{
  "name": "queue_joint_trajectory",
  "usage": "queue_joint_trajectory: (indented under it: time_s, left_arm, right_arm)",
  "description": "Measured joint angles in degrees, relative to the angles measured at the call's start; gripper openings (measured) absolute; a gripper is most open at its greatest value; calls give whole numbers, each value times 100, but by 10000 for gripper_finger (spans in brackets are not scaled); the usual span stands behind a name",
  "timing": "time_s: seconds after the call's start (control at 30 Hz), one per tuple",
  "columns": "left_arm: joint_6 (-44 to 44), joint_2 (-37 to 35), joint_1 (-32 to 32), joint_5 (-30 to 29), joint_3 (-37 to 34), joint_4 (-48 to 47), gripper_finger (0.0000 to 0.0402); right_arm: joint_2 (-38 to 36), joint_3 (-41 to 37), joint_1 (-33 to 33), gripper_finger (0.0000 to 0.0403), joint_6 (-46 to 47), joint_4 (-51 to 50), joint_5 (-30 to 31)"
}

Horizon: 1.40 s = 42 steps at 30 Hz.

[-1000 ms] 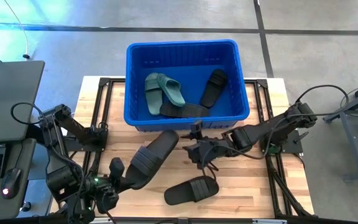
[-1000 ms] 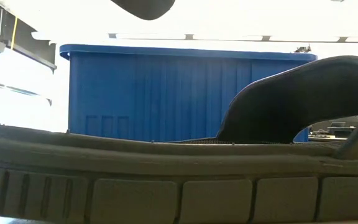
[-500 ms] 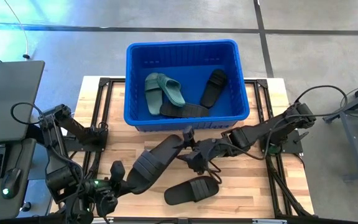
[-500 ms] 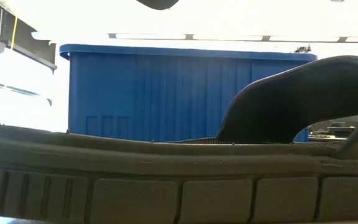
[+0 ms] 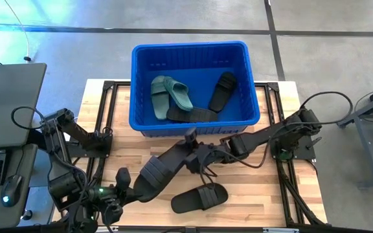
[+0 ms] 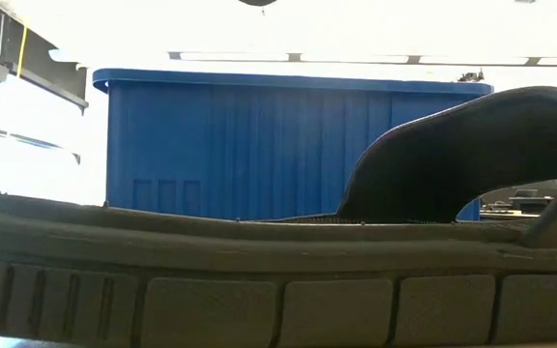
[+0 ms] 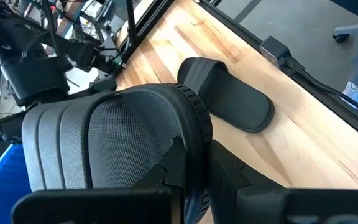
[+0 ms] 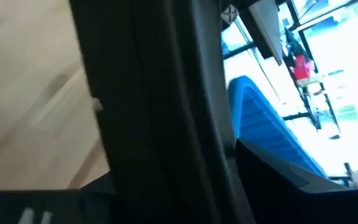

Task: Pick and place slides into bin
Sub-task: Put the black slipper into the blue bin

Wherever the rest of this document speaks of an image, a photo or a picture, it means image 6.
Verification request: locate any cluttered background desk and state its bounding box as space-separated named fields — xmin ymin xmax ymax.
xmin=480 ymin=178 xmax=557 ymax=221

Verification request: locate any small dark ceiling fixture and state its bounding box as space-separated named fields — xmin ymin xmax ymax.
xmin=456 ymin=69 xmax=485 ymax=83

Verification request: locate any long ceiling light strip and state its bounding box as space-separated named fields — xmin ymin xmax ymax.
xmin=166 ymin=50 xmax=557 ymax=68

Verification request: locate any yellow hanging cable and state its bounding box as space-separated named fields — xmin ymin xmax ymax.
xmin=15 ymin=23 xmax=29 ymax=78

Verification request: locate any blue plastic bin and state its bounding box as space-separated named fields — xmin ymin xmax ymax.
xmin=92 ymin=67 xmax=495 ymax=223

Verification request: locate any black rubber slide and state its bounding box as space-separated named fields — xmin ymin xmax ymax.
xmin=0 ymin=85 xmax=557 ymax=348

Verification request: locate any dark overhead steel beam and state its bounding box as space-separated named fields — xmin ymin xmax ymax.
xmin=0 ymin=0 xmax=90 ymax=115

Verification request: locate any dark metal railing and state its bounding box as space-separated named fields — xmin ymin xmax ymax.
xmin=0 ymin=120 xmax=82 ymax=165

